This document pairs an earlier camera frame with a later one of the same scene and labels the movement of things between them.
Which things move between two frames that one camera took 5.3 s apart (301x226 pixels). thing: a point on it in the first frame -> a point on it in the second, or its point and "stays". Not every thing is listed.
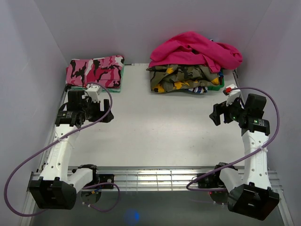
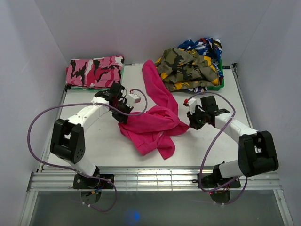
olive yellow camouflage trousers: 171,77 stays
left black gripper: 99,113 -> 122,118
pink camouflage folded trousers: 106,71 stays
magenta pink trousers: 193,48 -> 153,129
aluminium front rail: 160,178 stays
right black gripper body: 234,111 -> 198,118
